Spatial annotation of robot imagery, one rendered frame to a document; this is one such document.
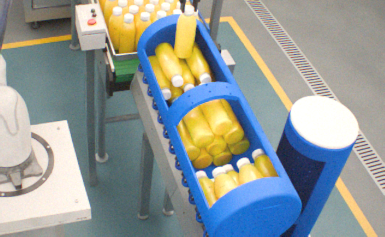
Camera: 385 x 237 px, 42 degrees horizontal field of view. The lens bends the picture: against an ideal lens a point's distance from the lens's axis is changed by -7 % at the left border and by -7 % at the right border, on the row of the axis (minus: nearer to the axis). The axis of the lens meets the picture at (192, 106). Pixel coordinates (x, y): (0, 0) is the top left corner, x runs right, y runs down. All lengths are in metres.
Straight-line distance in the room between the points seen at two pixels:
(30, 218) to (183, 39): 0.83
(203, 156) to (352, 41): 2.94
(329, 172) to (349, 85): 2.04
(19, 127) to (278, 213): 0.78
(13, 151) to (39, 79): 2.08
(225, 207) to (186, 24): 0.72
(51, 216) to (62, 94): 2.00
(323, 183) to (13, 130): 1.18
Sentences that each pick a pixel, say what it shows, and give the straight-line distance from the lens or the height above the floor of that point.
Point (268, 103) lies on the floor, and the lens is 3.57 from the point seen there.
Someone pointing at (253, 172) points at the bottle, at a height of 1.16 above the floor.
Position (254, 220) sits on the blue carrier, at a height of 1.13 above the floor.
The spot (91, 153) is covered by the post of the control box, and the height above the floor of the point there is 0.27.
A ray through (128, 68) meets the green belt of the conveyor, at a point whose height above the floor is 0.90.
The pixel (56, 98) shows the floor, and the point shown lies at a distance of 3.44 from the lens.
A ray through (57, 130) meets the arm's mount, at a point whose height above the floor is 1.05.
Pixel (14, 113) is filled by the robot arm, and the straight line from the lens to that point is 1.49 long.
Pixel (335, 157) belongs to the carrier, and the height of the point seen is 0.98.
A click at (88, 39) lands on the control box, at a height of 1.06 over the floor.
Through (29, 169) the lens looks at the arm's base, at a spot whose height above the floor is 1.07.
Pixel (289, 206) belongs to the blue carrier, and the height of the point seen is 1.16.
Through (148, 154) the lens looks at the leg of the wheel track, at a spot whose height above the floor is 0.53.
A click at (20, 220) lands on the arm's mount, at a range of 1.54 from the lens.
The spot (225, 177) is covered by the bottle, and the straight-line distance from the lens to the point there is 1.54.
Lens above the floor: 2.31
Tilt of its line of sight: 42 degrees down
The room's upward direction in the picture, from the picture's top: 9 degrees clockwise
